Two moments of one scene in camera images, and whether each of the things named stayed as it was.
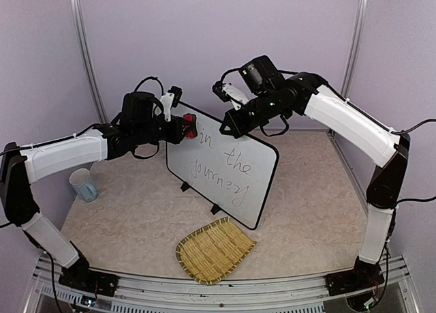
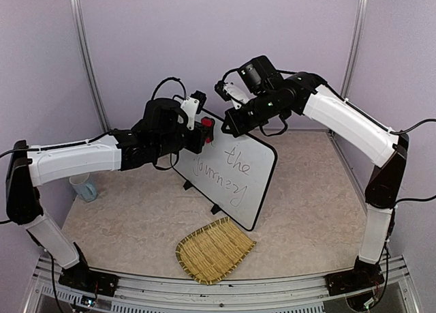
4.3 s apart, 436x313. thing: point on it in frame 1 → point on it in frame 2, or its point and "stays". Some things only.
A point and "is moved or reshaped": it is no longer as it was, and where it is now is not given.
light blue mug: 81,180 stays
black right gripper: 238,130 stays
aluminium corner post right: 355,40 stays
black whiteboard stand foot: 215,209 stays
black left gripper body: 173,136 → 196,146
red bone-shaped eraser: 190,121 is moved or reshaped
